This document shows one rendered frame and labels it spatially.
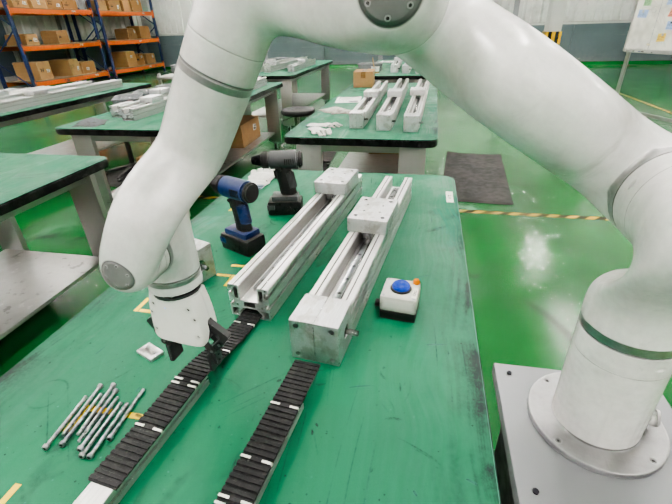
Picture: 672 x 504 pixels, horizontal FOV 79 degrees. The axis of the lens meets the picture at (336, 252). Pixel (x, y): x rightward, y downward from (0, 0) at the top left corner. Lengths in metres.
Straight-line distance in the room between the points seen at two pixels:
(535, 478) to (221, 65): 0.66
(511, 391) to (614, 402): 0.17
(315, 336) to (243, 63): 0.49
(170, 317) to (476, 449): 0.53
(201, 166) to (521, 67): 0.38
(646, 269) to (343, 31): 0.38
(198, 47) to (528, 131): 0.36
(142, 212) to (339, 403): 0.45
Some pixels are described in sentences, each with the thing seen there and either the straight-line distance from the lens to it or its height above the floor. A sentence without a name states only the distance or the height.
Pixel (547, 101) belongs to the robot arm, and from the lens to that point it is 0.47.
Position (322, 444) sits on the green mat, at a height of 0.78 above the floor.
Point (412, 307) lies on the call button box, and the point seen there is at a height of 0.82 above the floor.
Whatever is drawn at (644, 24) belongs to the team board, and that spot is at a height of 1.25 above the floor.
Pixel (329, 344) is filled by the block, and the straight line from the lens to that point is 0.79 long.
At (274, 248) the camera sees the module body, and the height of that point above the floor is 0.86.
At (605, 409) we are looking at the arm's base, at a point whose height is 0.89.
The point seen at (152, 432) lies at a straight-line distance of 0.75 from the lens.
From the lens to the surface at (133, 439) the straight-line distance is 0.76.
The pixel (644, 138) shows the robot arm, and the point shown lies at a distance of 0.60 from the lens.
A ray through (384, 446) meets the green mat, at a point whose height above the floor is 0.78.
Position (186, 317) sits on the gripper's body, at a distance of 0.70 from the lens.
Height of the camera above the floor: 1.36
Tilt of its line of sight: 29 degrees down
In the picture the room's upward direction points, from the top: 2 degrees counter-clockwise
